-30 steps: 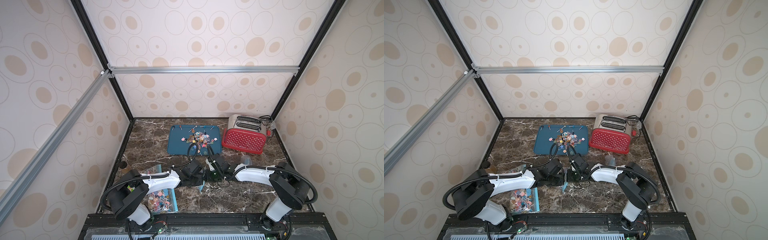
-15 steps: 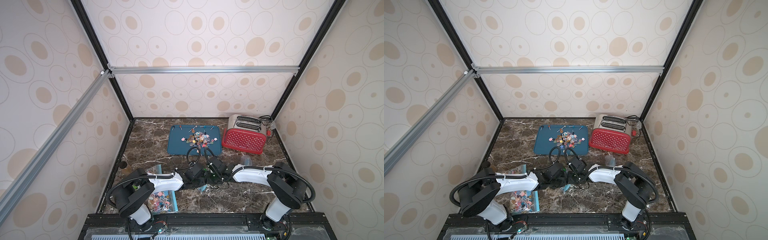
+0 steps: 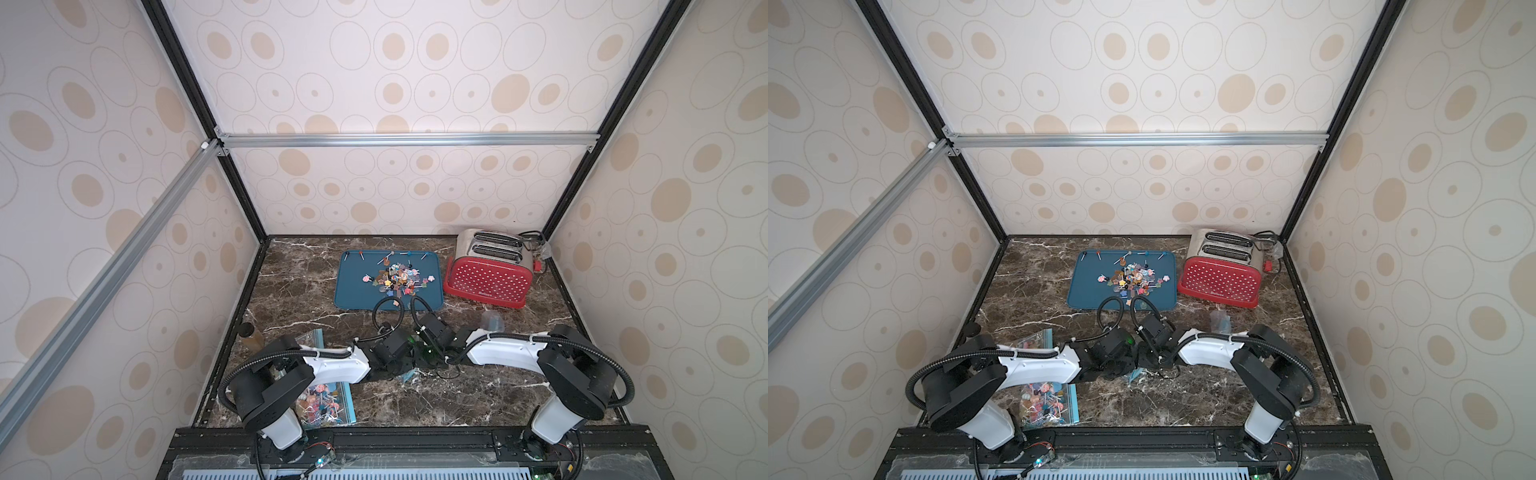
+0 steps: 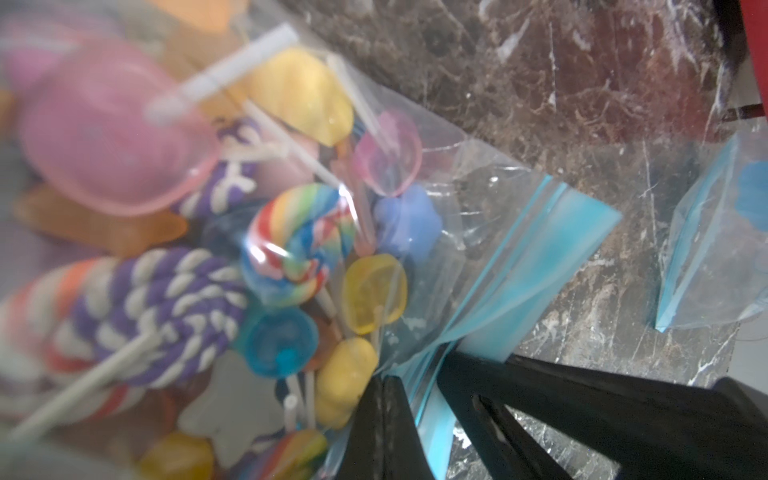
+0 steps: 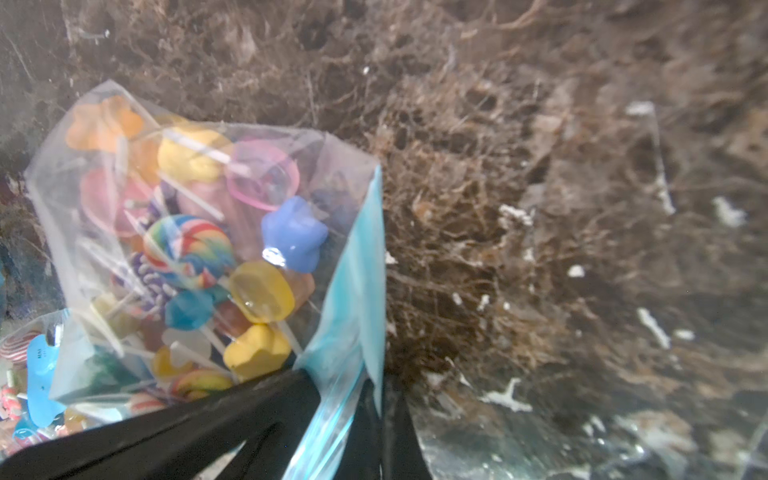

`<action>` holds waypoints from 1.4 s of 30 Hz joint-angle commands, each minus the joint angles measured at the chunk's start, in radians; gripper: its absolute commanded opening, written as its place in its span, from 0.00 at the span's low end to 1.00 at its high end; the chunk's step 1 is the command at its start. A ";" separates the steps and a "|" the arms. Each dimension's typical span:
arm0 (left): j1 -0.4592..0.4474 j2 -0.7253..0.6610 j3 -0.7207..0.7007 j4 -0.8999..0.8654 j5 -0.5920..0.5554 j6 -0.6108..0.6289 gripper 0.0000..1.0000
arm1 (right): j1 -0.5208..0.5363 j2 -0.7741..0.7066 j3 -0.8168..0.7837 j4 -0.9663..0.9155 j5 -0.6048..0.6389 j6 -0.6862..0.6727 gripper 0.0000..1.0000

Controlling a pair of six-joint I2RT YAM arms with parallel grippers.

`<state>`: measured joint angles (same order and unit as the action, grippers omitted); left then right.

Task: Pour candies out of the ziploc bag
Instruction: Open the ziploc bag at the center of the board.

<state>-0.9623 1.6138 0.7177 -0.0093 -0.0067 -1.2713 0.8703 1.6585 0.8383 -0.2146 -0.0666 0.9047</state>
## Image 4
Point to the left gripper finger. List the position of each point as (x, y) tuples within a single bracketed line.
[(384, 442)]

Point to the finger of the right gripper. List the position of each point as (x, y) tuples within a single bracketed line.
[(652, 429)]

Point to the red silver toaster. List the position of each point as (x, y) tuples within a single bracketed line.
[(754, 15)]

